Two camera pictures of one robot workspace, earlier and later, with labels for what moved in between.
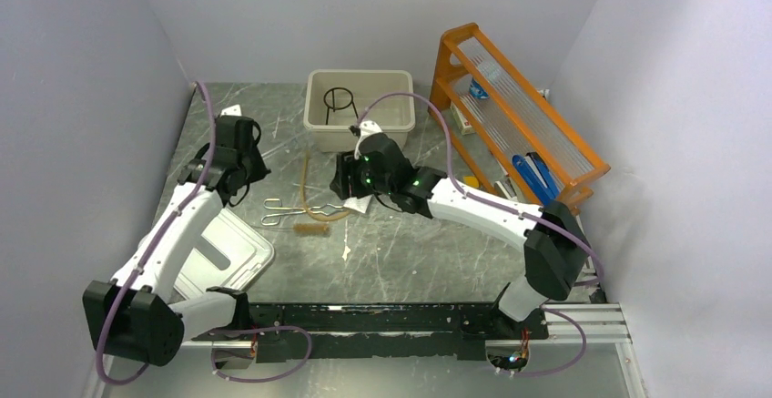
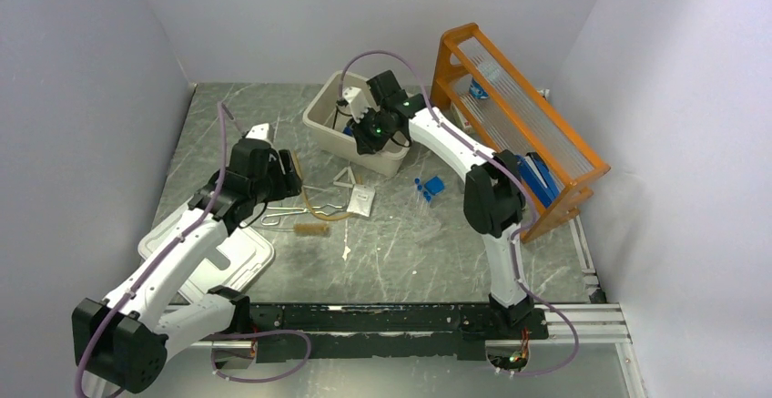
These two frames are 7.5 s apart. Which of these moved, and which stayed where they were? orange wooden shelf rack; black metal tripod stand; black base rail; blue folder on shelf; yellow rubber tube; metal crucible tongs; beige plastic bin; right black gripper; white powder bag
Moved: right black gripper; yellow rubber tube; black metal tripod stand
Stayed: beige plastic bin; white powder bag; orange wooden shelf rack; blue folder on shelf; black base rail; metal crucible tongs
